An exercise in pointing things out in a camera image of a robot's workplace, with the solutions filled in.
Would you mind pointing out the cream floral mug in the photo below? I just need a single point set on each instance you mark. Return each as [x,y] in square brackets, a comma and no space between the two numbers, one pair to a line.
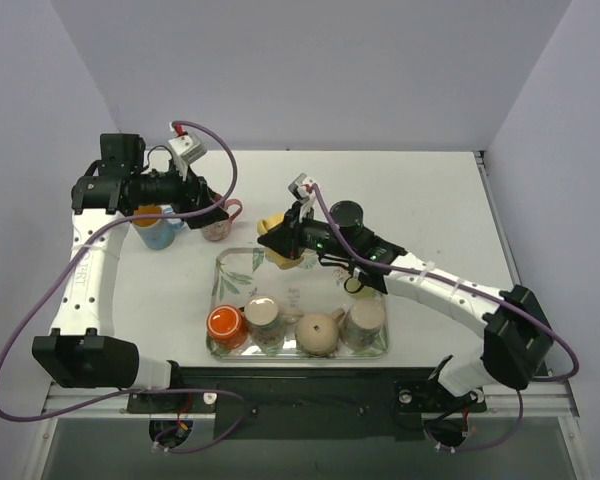
[362,323]

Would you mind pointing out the yellow mug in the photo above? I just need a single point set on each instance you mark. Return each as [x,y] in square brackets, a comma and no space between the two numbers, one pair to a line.
[275,236]

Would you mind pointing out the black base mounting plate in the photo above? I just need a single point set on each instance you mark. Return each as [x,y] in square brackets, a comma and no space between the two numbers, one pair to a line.
[313,424]

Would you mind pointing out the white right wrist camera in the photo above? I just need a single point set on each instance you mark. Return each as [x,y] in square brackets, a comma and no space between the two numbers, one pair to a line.
[301,188]

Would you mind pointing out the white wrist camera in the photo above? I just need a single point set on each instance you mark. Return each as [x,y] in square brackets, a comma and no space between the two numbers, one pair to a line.
[186,149]
[301,188]

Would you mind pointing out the beige round teapot mug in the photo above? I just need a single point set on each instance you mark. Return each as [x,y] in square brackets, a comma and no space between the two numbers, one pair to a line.
[317,334]

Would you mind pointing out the orange mug black handle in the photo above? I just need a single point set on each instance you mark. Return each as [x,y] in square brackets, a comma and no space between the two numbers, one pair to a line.
[226,326]

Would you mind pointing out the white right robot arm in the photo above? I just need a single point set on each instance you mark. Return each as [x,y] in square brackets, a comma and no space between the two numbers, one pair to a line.
[511,324]

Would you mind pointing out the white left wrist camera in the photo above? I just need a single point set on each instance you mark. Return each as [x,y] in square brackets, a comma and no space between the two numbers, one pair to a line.
[186,149]

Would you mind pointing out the lime green mug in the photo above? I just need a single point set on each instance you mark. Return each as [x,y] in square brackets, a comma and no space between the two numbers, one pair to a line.
[355,289]

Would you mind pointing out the blue butterfly mug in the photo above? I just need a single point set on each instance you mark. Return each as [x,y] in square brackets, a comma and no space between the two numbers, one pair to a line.
[157,233]

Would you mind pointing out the floral leaf serving tray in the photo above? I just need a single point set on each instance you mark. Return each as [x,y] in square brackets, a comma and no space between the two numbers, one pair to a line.
[243,273]

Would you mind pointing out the aluminium frame rail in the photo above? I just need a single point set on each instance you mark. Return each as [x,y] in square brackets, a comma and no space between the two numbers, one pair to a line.
[80,400]

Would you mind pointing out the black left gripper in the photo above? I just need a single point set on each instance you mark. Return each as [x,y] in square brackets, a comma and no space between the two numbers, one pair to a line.
[194,195]

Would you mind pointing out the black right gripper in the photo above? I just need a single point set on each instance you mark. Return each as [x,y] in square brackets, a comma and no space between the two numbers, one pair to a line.
[290,234]

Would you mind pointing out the cream coral pattern mug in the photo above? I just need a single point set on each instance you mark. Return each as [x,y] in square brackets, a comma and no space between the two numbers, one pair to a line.
[268,320]

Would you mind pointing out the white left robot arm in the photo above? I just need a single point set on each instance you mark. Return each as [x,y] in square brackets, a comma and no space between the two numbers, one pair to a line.
[81,349]

